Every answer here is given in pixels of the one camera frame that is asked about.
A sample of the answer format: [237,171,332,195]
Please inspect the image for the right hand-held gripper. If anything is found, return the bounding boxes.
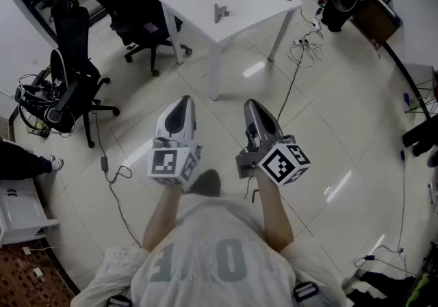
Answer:
[235,98,311,186]

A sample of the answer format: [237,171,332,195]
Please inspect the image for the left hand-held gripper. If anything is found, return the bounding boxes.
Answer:
[146,94,203,186]

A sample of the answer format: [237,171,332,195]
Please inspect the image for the grey metal object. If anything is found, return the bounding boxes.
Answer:
[214,3,230,24]

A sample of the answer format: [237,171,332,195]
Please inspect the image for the person's right forearm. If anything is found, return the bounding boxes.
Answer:
[255,170,296,254]

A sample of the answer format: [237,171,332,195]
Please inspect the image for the person's left forearm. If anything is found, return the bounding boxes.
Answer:
[141,182,188,252]

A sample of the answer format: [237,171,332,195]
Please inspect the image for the person's dark shoe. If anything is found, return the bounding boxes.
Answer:
[187,168,222,198]

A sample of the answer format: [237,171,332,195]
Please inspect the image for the black mesh office chair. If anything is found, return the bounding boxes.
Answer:
[43,0,121,149]

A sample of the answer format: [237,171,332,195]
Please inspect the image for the person's white printed shirt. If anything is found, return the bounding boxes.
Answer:
[70,193,347,307]

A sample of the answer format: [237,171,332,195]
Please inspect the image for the white table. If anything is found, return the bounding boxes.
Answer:
[157,0,305,102]

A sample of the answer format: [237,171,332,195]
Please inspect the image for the brown wooden box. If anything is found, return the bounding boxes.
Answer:
[351,0,402,46]

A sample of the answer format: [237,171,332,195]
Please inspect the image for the white cabinet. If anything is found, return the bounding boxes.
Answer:
[0,178,61,245]

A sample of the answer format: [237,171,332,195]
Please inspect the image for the black bag with green trim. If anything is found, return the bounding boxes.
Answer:
[344,267,438,307]

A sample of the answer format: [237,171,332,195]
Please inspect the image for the brown patterned rug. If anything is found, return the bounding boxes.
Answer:
[0,239,81,307]

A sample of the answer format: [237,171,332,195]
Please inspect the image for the long black floor cable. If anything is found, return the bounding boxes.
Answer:
[275,6,309,122]

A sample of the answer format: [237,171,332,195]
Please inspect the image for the black power adapter with cable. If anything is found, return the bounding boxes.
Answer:
[91,112,143,249]

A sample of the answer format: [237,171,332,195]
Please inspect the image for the bundle of headsets and cables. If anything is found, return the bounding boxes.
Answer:
[14,72,76,139]

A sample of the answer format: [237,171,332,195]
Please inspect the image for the thin black cable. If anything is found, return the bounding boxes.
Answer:
[354,148,417,278]

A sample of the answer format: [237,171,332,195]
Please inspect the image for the black strap buckle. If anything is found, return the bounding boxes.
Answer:
[292,281,321,303]
[105,294,133,307]

